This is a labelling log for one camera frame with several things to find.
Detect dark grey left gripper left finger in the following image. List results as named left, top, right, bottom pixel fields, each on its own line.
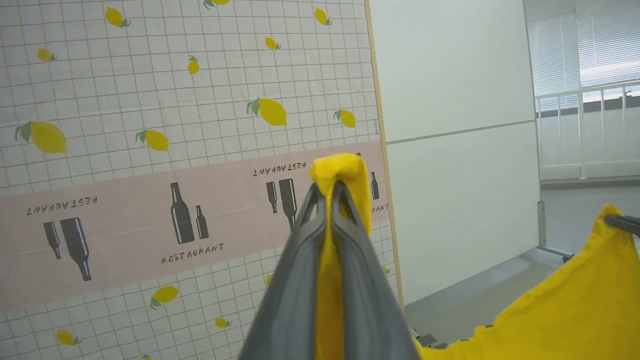
left=239, top=182, right=328, bottom=360

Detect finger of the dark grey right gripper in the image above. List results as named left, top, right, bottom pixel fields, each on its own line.
left=604, top=214, right=640, bottom=238

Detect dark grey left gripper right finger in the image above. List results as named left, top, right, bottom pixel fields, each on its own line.
left=330, top=180, right=422, bottom=360

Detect yellow garment with white patch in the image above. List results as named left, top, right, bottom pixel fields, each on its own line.
left=310, top=153, right=640, bottom=360

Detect grey metal partition leg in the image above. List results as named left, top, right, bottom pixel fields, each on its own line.
left=537, top=200, right=576, bottom=263

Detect white railing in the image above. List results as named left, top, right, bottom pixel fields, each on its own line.
left=534, top=80, right=640, bottom=182

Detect white window blinds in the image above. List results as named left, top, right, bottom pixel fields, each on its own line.
left=522, top=0, right=640, bottom=113

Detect white partition board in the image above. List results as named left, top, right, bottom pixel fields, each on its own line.
left=369, top=0, right=543, bottom=307

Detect lemon print tablecloth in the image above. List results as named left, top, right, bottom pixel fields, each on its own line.
left=0, top=0, right=406, bottom=360

